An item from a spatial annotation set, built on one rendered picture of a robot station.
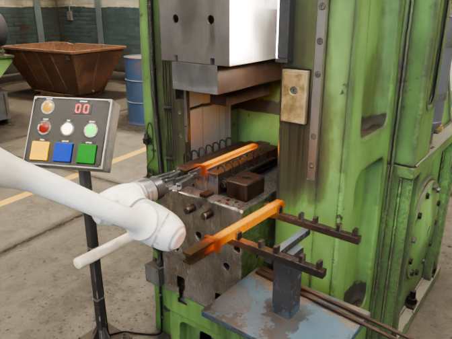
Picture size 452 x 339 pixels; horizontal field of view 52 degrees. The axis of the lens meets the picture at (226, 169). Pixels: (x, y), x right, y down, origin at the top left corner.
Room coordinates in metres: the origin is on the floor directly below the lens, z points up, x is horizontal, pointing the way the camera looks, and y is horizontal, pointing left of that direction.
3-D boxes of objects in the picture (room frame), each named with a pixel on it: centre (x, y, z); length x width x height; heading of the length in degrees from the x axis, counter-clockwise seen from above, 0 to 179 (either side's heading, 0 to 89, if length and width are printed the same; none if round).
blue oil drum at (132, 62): (6.33, 1.08, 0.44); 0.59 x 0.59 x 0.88
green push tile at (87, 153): (1.70, 0.53, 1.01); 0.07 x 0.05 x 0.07; 78
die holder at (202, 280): (1.72, -0.07, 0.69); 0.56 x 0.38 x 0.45; 143
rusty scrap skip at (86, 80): (8.25, 2.83, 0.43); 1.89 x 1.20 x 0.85; 58
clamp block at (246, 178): (1.51, -0.07, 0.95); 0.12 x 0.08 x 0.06; 143
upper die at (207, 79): (1.74, -0.02, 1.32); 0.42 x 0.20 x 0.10; 143
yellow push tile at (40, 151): (1.74, 0.73, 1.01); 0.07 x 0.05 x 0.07; 78
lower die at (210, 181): (1.74, -0.02, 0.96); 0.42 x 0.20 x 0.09; 143
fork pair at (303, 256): (1.06, -0.27, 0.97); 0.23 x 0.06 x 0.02; 142
